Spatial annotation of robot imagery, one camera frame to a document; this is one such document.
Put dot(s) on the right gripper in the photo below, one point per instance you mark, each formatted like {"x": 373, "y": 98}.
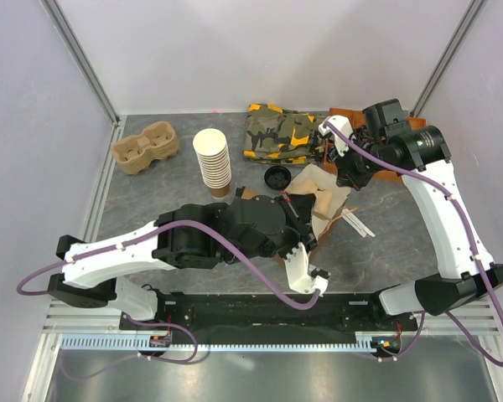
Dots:
{"x": 345, "y": 175}

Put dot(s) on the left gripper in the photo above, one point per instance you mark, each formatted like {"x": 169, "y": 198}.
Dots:
{"x": 300, "y": 209}

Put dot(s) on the brown paper bag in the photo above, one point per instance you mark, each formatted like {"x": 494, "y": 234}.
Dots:
{"x": 256, "y": 224}

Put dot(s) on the cardboard cup carrier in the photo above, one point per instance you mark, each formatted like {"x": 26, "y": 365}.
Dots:
{"x": 323, "y": 197}
{"x": 156, "y": 142}

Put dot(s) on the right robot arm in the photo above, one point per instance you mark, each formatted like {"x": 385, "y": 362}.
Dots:
{"x": 420, "y": 156}

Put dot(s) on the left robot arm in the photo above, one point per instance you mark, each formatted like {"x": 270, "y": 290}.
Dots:
{"x": 192, "y": 237}

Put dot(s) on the white wrapped straw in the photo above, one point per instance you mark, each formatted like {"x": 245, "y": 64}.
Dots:
{"x": 349, "y": 217}

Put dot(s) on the orange compartment tray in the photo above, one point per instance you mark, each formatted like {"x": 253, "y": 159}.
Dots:
{"x": 357, "y": 119}

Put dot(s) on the camouflage folded cloth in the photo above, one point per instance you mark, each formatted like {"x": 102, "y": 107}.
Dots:
{"x": 274, "y": 135}

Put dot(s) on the stack of paper cups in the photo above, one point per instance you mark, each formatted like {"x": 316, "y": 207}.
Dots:
{"x": 211, "y": 149}

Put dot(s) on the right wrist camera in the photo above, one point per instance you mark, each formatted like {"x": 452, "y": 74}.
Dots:
{"x": 341, "y": 129}

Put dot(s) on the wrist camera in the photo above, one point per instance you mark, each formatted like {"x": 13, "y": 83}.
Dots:
{"x": 303, "y": 277}
{"x": 341, "y": 129}

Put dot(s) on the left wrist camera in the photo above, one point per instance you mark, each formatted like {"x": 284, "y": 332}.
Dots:
{"x": 303, "y": 277}

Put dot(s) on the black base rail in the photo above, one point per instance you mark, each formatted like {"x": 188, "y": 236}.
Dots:
{"x": 262, "y": 318}

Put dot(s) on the slotted cable duct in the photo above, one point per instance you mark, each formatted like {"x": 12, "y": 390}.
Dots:
{"x": 151, "y": 343}

